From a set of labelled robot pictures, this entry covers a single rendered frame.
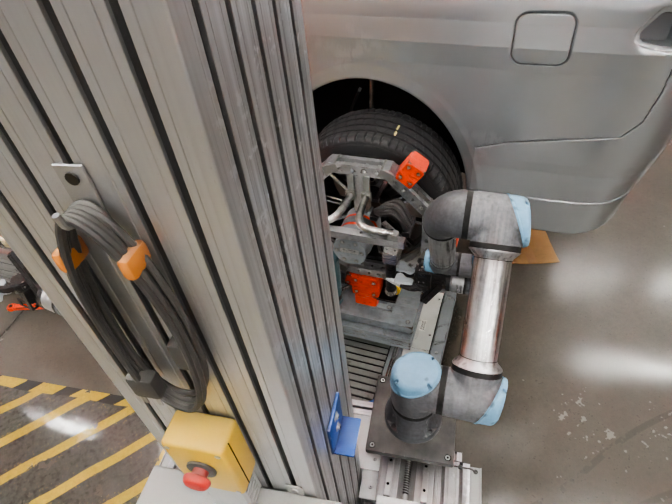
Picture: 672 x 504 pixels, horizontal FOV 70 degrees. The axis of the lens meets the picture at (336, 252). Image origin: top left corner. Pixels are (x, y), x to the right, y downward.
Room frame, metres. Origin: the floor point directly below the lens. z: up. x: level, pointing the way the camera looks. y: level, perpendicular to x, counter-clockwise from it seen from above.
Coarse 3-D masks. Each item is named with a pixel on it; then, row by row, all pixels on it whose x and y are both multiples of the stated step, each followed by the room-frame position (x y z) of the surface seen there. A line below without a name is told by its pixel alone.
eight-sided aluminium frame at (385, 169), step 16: (336, 160) 1.43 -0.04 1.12; (352, 160) 1.43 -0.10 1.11; (368, 160) 1.41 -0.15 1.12; (384, 160) 1.40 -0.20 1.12; (368, 176) 1.37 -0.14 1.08; (384, 176) 1.34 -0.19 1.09; (400, 192) 1.32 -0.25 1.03; (416, 192) 1.35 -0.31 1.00; (416, 208) 1.30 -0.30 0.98; (416, 256) 1.30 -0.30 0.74; (352, 272) 1.41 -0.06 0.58; (368, 272) 1.38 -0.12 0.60; (384, 272) 1.35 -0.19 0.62
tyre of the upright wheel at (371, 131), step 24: (336, 120) 1.70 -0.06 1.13; (360, 120) 1.59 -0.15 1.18; (384, 120) 1.58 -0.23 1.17; (408, 120) 1.58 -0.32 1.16; (336, 144) 1.50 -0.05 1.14; (360, 144) 1.46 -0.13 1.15; (384, 144) 1.43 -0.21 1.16; (408, 144) 1.44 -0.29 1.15; (432, 144) 1.50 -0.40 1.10; (432, 168) 1.38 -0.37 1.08; (456, 168) 1.50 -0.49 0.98; (432, 192) 1.36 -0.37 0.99
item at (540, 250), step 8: (536, 232) 2.11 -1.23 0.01; (544, 232) 2.10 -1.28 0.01; (536, 240) 2.05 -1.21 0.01; (544, 240) 2.04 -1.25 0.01; (528, 248) 1.98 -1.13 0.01; (536, 248) 1.98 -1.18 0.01; (544, 248) 1.97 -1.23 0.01; (552, 248) 1.96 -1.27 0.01; (520, 256) 1.92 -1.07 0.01; (528, 256) 1.92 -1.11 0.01; (536, 256) 1.91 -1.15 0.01; (544, 256) 1.90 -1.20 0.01; (552, 256) 1.89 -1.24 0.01
